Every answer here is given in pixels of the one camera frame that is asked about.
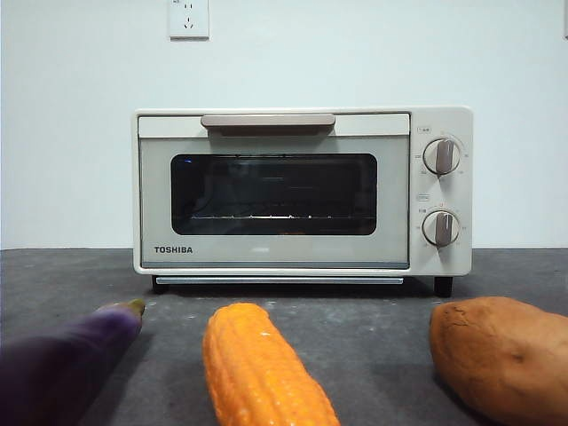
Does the orange corn cob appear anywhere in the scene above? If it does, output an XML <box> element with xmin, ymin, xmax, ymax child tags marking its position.
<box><xmin>202</xmin><ymin>302</ymin><xmax>342</xmax><ymax>426</ymax></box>

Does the beige oven control knob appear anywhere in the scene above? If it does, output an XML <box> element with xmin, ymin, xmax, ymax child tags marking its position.
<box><xmin>421</xmin><ymin>209</ymin><xmax>462</xmax><ymax>249</ymax></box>
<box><xmin>422</xmin><ymin>137</ymin><xmax>462</xmax><ymax>179</ymax></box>

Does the silver oven crumb tray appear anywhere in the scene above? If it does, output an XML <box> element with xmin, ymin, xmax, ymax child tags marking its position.
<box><xmin>153</xmin><ymin>274</ymin><xmax>405</xmax><ymax>286</ymax></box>

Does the brown sweet potato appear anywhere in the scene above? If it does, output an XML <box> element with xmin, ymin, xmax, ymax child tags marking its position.
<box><xmin>428</xmin><ymin>296</ymin><xmax>568</xmax><ymax>426</ymax></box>

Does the cream Toshiba toaster oven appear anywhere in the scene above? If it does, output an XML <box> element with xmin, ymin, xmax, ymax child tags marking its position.
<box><xmin>131</xmin><ymin>105</ymin><xmax>474</xmax><ymax>297</ymax></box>

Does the wire oven rack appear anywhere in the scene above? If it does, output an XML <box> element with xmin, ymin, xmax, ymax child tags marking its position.
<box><xmin>188</xmin><ymin>214</ymin><xmax>376</xmax><ymax>222</ymax></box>

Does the purple eggplant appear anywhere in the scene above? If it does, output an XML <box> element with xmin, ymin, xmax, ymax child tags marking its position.
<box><xmin>0</xmin><ymin>297</ymin><xmax>147</xmax><ymax>426</ymax></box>

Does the white wall socket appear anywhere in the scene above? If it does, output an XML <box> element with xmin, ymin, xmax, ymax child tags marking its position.
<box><xmin>168</xmin><ymin>0</ymin><xmax>211</xmax><ymax>42</ymax></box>

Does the oven door with glass window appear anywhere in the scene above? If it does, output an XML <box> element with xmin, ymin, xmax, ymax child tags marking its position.
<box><xmin>137</xmin><ymin>113</ymin><xmax>412</xmax><ymax>271</ymax></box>

